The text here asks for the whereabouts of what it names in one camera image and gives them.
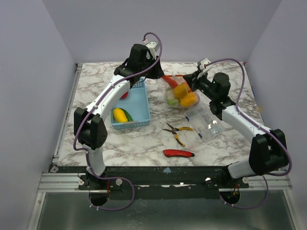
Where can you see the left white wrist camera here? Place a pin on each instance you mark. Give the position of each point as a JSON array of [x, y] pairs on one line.
[[153, 47]]

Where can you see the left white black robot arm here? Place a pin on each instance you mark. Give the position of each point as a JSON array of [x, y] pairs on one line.
[[89, 123]]

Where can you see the green toy cucumber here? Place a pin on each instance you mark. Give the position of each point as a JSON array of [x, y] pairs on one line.
[[128, 116]]

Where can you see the orange toy carrot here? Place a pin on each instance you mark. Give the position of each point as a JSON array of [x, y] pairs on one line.
[[170, 81]]

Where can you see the yellow toy bell pepper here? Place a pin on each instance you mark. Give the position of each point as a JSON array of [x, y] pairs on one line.
[[189, 100]]

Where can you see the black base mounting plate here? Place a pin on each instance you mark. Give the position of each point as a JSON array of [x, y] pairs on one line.
[[149, 182]]

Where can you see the red toy apple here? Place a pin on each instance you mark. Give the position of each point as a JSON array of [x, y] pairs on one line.
[[124, 96]]

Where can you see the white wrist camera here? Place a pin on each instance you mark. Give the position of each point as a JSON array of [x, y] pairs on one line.
[[203, 67], [153, 47]]

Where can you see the purple toy onion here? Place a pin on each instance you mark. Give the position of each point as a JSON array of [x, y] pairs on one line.
[[197, 99]]

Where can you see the light blue plastic basket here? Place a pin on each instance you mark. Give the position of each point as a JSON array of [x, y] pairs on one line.
[[136, 104]]

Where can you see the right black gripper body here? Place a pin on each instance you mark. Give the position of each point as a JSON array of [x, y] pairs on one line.
[[195, 79]]

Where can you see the yellow handled pliers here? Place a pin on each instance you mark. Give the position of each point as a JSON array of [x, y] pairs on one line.
[[174, 131]]

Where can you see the red utility knife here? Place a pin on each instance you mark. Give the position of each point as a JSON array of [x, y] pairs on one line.
[[178, 153]]

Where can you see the orange toy citrus fruit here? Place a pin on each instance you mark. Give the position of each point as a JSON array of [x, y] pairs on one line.
[[181, 91]]

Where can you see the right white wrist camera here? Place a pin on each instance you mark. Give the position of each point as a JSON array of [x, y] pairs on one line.
[[203, 67]]

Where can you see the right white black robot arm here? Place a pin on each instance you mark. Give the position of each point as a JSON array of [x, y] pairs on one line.
[[267, 152]]

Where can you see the clear orange-zip bag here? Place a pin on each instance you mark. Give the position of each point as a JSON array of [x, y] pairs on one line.
[[179, 79]]

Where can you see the clear plastic screw box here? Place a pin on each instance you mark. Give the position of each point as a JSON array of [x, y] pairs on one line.
[[206, 125]]

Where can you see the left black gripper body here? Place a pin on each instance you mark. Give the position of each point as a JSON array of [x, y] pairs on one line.
[[152, 73]]

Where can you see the yellow toy lemon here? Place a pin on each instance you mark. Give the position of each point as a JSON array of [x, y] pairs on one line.
[[119, 115]]

